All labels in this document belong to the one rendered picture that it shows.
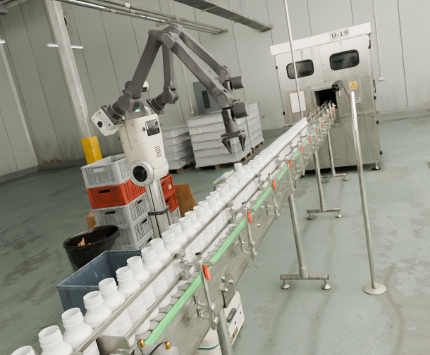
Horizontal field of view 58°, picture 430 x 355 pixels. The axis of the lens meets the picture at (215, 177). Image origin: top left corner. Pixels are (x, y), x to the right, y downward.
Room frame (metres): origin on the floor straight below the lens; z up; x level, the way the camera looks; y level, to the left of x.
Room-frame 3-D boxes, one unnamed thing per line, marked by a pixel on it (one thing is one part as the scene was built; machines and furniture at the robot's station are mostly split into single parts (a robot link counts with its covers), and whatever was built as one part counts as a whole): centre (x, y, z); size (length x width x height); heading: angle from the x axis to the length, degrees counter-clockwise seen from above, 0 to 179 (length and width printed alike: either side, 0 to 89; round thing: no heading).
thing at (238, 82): (2.26, -0.21, 1.60); 0.12 x 0.09 x 0.12; 67
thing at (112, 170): (4.04, 1.02, 1.00); 0.61 x 0.41 x 0.22; 164
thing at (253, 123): (10.26, -0.85, 0.59); 1.25 x 1.03 x 1.17; 158
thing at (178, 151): (9.40, 0.93, 0.50); 1.23 x 1.05 x 1.00; 155
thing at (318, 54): (6.48, -2.16, 1.05); 1.60 x 1.40 x 2.10; 157
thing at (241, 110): (1.78, -0.15, 1.47); 0.12 x 0.09 x 0.12; 66
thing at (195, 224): (1.25, 0.11, 1.08); 0.06 x 0.06 x 0.17
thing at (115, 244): (3.00, 1.07, 0.32); 0.45 x 0.45 x 0.64
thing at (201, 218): (1.31, 0.08, 1.08); 0.06 x 0.06 x 0.17
